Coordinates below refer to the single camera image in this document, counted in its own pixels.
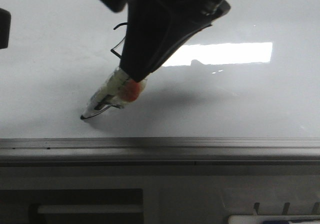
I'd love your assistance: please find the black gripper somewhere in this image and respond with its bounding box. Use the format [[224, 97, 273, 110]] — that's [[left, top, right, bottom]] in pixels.
[[0, 8, 12, 50], [99, 0, 231, 82]]

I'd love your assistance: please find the white black whiteboard marker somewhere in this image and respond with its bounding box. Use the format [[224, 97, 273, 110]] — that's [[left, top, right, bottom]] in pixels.
[[80, 67, 147, 120]]

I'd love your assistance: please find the white marker tray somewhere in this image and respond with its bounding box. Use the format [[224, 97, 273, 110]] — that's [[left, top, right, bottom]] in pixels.
[[227, 201, 320, 224]]

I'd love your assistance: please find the white whiteboard with aluminium frame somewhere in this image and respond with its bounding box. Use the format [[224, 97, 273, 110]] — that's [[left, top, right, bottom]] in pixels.
[[0, 0, 320, 166]]

